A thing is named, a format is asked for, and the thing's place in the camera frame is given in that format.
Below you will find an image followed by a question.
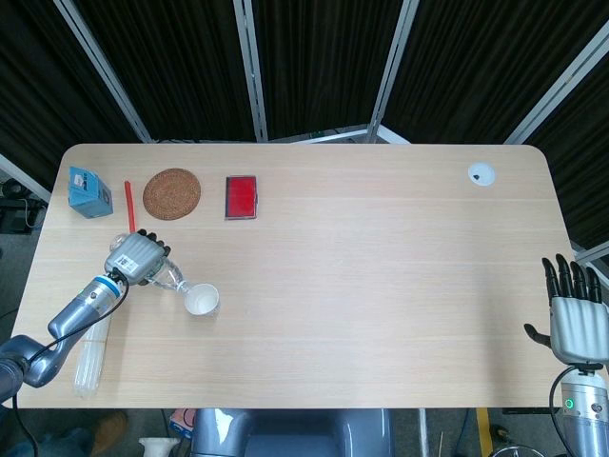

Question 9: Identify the red card case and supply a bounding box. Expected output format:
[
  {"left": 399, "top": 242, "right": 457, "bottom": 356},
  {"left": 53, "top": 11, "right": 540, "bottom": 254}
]
[{"left": 224, "top": 174, "right": 260, "bottom": 222}]

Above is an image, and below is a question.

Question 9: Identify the yellow floor strip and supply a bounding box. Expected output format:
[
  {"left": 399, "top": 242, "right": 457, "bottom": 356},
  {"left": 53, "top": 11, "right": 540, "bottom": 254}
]
[{"left": 477, "top": 407, "right": 494, "bottom": 457}]

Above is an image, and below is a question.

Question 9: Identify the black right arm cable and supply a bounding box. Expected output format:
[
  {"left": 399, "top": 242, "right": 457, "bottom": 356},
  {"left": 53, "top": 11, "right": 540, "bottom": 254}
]
[{"left": 548, "top": 368, "right": 575, "bottom": 457}]

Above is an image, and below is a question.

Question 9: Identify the red plastic stick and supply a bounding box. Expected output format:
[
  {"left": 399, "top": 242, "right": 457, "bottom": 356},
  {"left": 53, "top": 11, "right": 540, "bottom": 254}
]
[{"left": 124, "top": 180, "right": 139, "bottom": 235}]

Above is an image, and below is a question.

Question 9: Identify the pink and blue package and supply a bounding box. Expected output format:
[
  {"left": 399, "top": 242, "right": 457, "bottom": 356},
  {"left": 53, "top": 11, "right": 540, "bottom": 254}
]
[{"left": 168, "top": 407, "right": 197, "bottom": 440}]

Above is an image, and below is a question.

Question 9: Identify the blue cardboard box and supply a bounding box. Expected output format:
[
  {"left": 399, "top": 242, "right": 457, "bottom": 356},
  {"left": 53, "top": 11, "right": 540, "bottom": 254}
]
[{"left": 67, "top": 165, "right": 115, "bottom": 220}]

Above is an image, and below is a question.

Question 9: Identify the round woven brown coaster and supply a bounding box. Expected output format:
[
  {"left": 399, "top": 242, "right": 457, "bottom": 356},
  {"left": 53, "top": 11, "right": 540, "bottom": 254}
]
[{"left": 142, "top": 168, "right": 203, "bottom": 222}]

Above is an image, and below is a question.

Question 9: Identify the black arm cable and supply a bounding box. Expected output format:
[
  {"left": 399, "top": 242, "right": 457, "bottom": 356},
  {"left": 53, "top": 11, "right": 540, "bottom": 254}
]
[
  {"left": 11, "top": 268, "right": 130, "bottom": 457},
  {"left": 548, "top": 368, "right": 575, "bottom": 457}
]

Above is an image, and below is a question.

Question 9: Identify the white cable grommet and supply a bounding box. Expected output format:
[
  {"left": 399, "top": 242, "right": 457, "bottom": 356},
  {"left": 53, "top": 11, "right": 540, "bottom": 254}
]
[{"left": 466, "top": 162, "right": 497, "bottom": 188}]

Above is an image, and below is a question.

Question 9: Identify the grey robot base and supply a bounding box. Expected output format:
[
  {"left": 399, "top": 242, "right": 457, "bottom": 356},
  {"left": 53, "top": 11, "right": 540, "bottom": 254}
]
[{"left": 189, "top": 407, "right": 395, "bottom": 457}]

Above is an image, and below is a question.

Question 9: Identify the brown shoe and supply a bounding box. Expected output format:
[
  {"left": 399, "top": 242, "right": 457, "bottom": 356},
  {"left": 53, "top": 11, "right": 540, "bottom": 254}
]
[{"left": 89, "top": 411, "right": 128, "bottom": 456}]

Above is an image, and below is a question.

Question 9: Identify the grey metal partition foot bar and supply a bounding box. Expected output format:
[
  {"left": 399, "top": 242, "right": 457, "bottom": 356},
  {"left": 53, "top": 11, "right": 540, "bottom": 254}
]
[{"left": 274, "top": 124, "right": 411, "bottom": 145}]

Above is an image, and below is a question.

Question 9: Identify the transparent plastic water bottle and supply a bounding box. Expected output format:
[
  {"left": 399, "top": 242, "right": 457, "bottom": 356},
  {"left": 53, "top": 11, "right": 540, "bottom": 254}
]
[{"left": 109, "top": 232, "right": 197, "bottom": 299}]

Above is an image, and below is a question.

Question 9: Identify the white paper cup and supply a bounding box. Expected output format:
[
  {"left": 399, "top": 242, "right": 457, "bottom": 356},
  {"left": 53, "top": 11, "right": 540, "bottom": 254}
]
[{"left": 183, "top": 282, "right": 221, "bottom": 317}]

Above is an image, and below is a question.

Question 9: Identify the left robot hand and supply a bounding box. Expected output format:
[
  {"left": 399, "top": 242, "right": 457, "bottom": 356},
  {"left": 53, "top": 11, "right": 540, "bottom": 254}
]
[{"left": 103, "top": 228, "right": 173, "bottom": 288}]

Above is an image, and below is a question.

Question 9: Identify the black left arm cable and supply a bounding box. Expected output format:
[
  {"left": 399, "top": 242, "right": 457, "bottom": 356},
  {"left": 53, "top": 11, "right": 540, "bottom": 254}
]
[{"left": 11, "top": 268, "right": 130, "bottom": 457}]

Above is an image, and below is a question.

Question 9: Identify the clear pack of white straws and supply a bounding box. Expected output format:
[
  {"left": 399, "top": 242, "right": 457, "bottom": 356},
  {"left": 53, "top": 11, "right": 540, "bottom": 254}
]
[{"left": 72, "top": 314, "right": 113, "bottom": 399}]

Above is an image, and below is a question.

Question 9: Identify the blue jeans leg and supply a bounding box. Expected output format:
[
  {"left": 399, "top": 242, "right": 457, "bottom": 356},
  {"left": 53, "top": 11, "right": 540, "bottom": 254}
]
[{"left": 0, "top": 426, "right": 96, "bottom": 457}]

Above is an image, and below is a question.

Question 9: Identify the black curtain panel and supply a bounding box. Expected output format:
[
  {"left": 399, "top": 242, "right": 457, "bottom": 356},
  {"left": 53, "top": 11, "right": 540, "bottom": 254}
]
[
  {"left": 250, "top": 0, "right": 405, "bottom": 142},
  {"left": 70, "top": 0, "right": 258, "bottom": 143},
  {"left": 0, "top": 0, "right": 144, "bottom": 191},
  {"left": 383, "top": 0, "right": 609, "bottom": 144},
  {"left": 525, "top": 42, "right": 609, "bottom": 251}
]

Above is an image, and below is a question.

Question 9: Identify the black electronic equipment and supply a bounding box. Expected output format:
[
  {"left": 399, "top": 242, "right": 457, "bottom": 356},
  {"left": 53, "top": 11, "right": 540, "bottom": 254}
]
[{"left": 0, "top": 179, "right": 49, "bottom": 234}]

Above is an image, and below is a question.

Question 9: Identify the grey metal partition post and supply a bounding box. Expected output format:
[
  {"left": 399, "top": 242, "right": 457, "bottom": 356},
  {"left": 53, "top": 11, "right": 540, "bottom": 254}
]
[
  {"left": 232, "top": 0, "right": 268, "bottom": 143},
  {"left": 51, "top": 0, "right": 154, "bottom": 143},
  {"left": 502, "top": 21, "right": 609, "bottom": 145},
  {"left": 0, "top": 152, "right": 52, "bottom": 204},
  {"left": 366, "top": 0, "right": 421, "bottom": 143}
]

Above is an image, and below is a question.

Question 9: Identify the white plastic part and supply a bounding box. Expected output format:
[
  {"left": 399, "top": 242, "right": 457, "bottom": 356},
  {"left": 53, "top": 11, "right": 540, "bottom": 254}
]
[{"left": 138, "top": 436, "right": 181, "bottom": 457}]

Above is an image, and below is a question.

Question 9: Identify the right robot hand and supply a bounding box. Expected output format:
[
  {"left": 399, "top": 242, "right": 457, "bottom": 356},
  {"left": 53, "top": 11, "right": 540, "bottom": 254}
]
[{"left": 522, "top": 253, "right": 609, "bottom": 370}]

